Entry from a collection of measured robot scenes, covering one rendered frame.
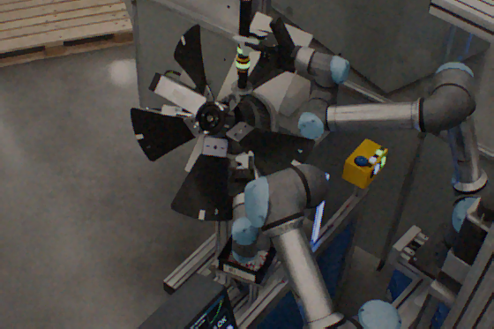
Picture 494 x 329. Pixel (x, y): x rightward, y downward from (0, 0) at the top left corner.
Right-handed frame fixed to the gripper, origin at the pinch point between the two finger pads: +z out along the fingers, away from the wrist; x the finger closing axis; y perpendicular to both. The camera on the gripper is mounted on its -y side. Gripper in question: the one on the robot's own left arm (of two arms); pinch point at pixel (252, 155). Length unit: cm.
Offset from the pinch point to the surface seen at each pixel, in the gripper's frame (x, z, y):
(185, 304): -8, -64, 16
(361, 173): 16.3, 5.8, -37.7
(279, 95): 1.6, 34.3, -9.6
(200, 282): -7, -56, 13
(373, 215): 90, 50, -53
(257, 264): 32.5, -20.3, 0.6
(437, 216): 73, 32, -80
